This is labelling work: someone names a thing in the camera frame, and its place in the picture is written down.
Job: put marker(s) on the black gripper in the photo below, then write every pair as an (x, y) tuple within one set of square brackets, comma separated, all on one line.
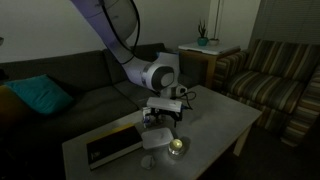
[(166, 113)]

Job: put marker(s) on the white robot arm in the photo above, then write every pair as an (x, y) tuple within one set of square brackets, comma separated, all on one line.
[(153, 75)]

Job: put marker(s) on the small round grey disc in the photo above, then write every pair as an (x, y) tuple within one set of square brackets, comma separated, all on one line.
[(147, 162)]

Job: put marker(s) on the black and yellow book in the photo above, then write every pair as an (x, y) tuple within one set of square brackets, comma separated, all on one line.
[(113, 146)]

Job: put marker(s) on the wooden side table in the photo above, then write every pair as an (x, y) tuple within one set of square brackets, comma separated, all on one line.
[(200, 66)]

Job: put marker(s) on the white flat board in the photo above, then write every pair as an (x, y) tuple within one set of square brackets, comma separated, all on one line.
[(210, 48)]

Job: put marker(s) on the teal plant pot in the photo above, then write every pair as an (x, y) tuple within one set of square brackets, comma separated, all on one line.
[(202, 41)]

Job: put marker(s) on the dark grey fabric sofa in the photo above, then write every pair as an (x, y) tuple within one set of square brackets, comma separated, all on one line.
[(83, 86)]

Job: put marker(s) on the striped armchair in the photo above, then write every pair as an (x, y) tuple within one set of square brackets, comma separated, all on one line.
[(276, 86)]

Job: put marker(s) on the teal square cushion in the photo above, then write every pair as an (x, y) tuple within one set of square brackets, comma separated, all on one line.
[(40, 95)]

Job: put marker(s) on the dark brown cushion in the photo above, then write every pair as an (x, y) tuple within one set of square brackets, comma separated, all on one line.
[(10, 106)]

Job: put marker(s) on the window blinds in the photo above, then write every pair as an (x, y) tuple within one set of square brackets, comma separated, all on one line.
[(290, 20)]

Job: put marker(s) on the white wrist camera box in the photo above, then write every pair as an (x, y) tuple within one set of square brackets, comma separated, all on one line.
[(165, 104)]

